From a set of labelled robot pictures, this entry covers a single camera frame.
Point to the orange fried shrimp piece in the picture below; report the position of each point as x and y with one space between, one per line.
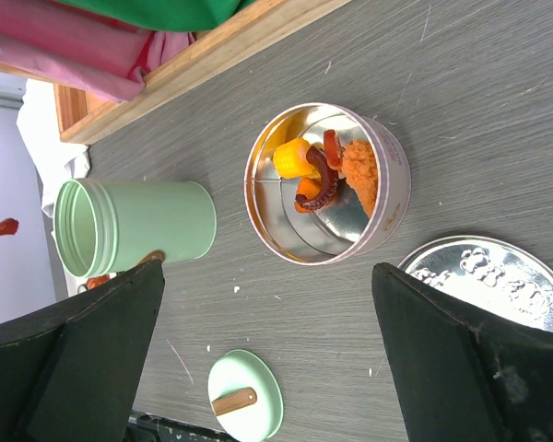
360 168

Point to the green t-shirt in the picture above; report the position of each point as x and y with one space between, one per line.
168 15

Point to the silver embossed tin lid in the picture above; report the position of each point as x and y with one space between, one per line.
488 273

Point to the braised pork belly cube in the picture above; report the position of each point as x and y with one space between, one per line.
333 150

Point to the purple octopus tentacle piece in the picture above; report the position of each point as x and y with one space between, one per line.
329 184

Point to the mint green canister lid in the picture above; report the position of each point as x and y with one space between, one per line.
245 396

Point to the round silver tin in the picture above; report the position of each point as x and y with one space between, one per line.
342 228

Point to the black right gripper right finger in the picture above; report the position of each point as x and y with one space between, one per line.
462 373

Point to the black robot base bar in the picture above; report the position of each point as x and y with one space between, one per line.
144 427

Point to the wooden clothes rack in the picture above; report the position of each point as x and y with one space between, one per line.
85 118

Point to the pink t-shirt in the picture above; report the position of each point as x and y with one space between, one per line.
84 50

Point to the white cloth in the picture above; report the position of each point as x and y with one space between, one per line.
56 162

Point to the mint green tin canister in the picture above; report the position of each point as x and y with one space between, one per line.
110 226

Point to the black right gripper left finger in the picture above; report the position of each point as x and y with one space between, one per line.
70 371

